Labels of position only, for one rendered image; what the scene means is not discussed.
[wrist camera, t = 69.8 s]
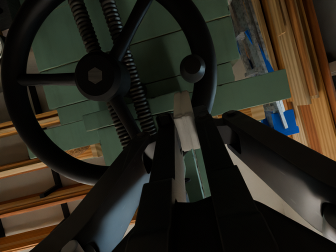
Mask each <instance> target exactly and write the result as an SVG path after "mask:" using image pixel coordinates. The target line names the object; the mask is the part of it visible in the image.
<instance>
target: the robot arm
mask: <svg viewBox="0 0 336 252"><path fill-rule="evenodd" d="M155 119H156V122H157V126H158V132H157V133H155V134H153V135H150V133H149V132H147V131H145V132H140V133H138V134H137V135H135V136H134V137H133V138H132V140H131V141H130V142H129V143H128V144H127V146H126V147H125V148H124V149H123V151H122V152H121V153H120V154H119V155H118V157H117V158H116V159H115V160H114V162H113V163H112V164H111V165H110V167H109V168H108V169H107V170H106V171H105V173H104V174H103V175H102V176H101V178H100V179H99V180H98V181H97V182H96V184H95V185H94V186H93V187H92V189H91V190H90V191H89V192H88V194H87V195H86V196H85V197H84V198H83V200H82V201H81V202H80V203H79V205H78V206H77V207H76V208H75V210H74V211H73V212H72V213H71V214H70V216H69V217H68V218H67V219H66V220H65V221H64V222H63V223H62V224H60V225H59V226H58V227H57V228H56V229H55V230H53V231H52V232H51V233H50V234H49V235H48V236H46V237H45V238H44V239H43V240H42V241H41V242H40V243H38V244H37V245H36V246H35V247H34V248H33V249H31V250H30V251H29V252H336V161H334V160H332V159H330V158H328V157H326V156H325V155H323V154H321V153H319V152H317V151H315V150H313V149H311V148H309V147H307V146H305V145H303V144H302V143H300V142H298V141H296V140H294V139H292V138H290V137H288V136H286V135H284V134H282V133H281V132H279V131H277V130H275V129H273V128H271V127H269V126H267V125H265V124H263V123H261V122H260V121H258V120H256V119H254V118H252V117H250V116H248V115H246V114H244V113H242V112H240V111H238V110H229V111H227V112H225V113H223V114H222V118H213V117H212V115H211V114H209V112H208V109H207V107H206V106H204V105H201V106H197V107H193V108H192V104H191V100H190V96H189V91H187V90H184V91H182V92H176V93H174V103H173V113H163V114H160V115H158V116H157V117H156V118H155ZM225 144H227V147H228V148H229V149H230V150H231V151H232V152H233V153H234V154H235V155H236V156H237V157H238V158H239V159H240V160H241V161H242V162H243V163H245V164H246V165H247V166H248V167H249V168H250V169H251V170H252V171H253V172H254V173H255V174H256V175H257V176H258V177H259V178H260V179H262V180H263V181H264V182H265V183H266V184H267V185H268V186H269V187H270V188H271V189H272V190H273V191H274V192H275V193H276V194H277V195H279V196H280V197H281V198H282V199H283V200H284V201H285V202H286V203H287V204H288V205H289V206H290V207H291V208H292V209H293V210H294V211H296V212H297V213H298V214H299V215H300V216H301V217H302V218H303V219H304V220H305V221H307V222H308V223H309V224H310V225H311V226H312V227H314V228H315V229H316V230H318V231H319V232H320V233H322V235H323V236H322V235H320V234H318V233H316V232H314V231H313V230H311V229H309V228H307V227H305V226H303V225H302V224H300V223H298V222H296V221H294V220H292V219H291V218H289V217H287V216H285V215H283V214H282V213H280V212H278V211H276V210H274V209H272V208H271V207H269V206H267V205H265V204H263V203H261V202H259V201H256V200H254V199H253V197H252V195H251V193H250V191H249V189H248V187H247V185H246V183H245V181H244V178H243V176H242V174H241V172H240V170H239V168H238V166H237V165H234V164H233V161H232V159H231V157H230V155H229V153H228V150H227V148H226V146H225ZM200 148H201V152H202V157H203V161H204V166H205V170H206V175H207V180H208V184H209V189H210V194H211V196H209V197H206V198H204V199H201V200H199V201H196V202H187V200H186V187H185V173H184V160H183V151H184V152H186V151H191V149H194V150H195V149H200ZM137 208H138V211H137V215H136V220H135V225H134V227H133V228H132V229H131V230H130V231H129V232H128V234H127V235H126V236H125V237H124V235H125V233H126V231H127V229H128V227H129V224H130V222H131V220H132V218H133V216H134V214H135V212H136V210H137ZM123 237H124V238H123Z"/></svg>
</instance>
